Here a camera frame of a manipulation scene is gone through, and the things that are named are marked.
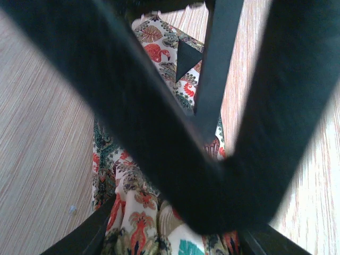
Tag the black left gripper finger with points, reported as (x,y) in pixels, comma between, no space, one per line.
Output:
(295,76)
(267,241)
(88,238)
(222,25)

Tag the paisley patterned necktie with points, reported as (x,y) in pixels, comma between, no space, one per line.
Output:
(141,221)

